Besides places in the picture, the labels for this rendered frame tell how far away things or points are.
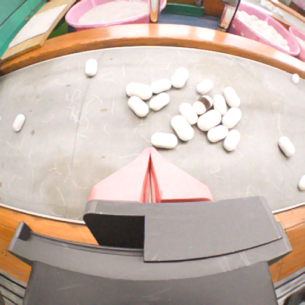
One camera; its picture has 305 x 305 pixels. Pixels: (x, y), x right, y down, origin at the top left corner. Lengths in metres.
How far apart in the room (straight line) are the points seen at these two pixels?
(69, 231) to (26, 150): 0.15
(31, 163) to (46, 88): 0.14
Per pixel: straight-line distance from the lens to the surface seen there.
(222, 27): 0.39
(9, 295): 0.57
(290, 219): 0.29
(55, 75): 0.33
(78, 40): 0.35
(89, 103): 0.25
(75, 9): 0.55
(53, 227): 0.23
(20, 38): 0.51
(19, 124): 0.30
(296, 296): 0.59
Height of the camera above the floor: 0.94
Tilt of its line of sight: 76 degrees down
